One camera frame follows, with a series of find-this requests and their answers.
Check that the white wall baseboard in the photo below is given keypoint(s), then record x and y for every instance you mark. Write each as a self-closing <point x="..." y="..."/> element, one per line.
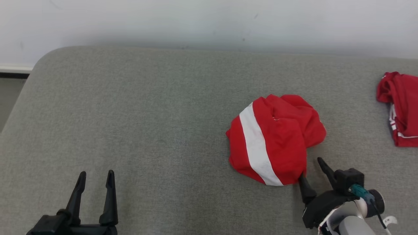
<point x="13" y="69"/>

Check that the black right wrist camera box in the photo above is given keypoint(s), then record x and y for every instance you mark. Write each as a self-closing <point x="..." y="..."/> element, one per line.
<point x="349" y="178"/>

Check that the red shorts with white stripe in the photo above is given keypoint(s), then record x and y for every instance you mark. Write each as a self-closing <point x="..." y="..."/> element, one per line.
<point x="287" y="140"/>

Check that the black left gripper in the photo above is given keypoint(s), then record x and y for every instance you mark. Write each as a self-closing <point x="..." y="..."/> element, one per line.
<point x="52" y="228"/>

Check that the red T-shirt with white sleeves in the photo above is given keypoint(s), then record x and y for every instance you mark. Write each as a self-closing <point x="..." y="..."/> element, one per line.
<point x="405" y="107"/>

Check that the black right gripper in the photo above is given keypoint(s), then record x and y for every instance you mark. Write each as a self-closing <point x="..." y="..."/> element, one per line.
<point x="321" y="205"/>

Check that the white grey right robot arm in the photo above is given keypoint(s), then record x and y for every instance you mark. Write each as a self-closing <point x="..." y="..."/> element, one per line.
<point x="352" y="227"/>

